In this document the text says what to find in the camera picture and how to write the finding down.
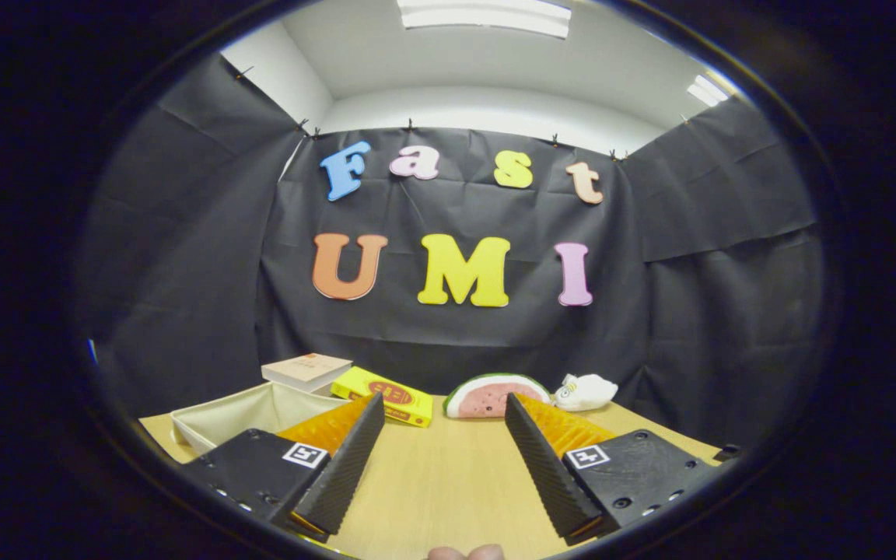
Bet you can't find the cream fabric storage box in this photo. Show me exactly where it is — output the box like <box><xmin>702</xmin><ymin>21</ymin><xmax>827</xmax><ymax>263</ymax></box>
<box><xmin>170</xmin><ymin>381</ymin><xmax>352</xmax><ymax>456</ymax></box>

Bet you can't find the watermelon slice plush toy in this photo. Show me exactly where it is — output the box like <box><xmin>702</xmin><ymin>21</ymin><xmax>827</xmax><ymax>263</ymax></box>
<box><xmin>443</xmin><ymin>373</ymin><xmax>551</xmax><ymax>419</ymax></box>

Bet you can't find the white plush toy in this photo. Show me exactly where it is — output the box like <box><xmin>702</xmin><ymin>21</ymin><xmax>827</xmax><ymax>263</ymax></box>
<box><xmin>554</xmin><ymin>373</ymin><xmax>618</xmax><ymax>412</ymax></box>

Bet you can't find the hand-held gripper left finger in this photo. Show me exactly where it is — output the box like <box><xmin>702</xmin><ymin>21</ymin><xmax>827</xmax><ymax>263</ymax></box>
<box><xmin>176</xmin><ymin>393</ymin><xmax>387</xmax><ymax>544</ymax></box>

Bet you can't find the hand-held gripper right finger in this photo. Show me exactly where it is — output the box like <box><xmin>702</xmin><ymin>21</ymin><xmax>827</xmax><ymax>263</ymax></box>
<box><xmin>505</xmin><ymin>393</ymin><xmax>740</xmax><ymax>547</ymax></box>

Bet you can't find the large ceiling light panel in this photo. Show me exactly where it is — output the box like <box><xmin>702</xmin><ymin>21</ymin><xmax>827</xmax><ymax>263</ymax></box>
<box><xmin>397</xmin><ymin>0</ymin><xmax>572</xmax><ymax>40</ymax></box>

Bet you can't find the small ceiling light panel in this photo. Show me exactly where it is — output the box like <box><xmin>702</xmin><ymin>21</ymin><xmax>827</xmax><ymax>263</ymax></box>
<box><xmin>687</xmin><ymin>74</ymin><xmax>730</xmax><ymax>108</ymax></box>

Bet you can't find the beige book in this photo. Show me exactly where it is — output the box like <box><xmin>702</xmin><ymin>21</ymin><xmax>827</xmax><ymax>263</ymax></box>
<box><xmin>261</xmin><ymin>352</ymin><xmax>353</xmax><ymax>394</ymax></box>

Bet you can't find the yellow book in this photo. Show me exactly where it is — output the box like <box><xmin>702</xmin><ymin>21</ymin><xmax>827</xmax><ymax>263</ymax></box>
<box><xmin>330</xmin><ymin>366</ymin><xmax>434</xmax><ymax>429</ymax></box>

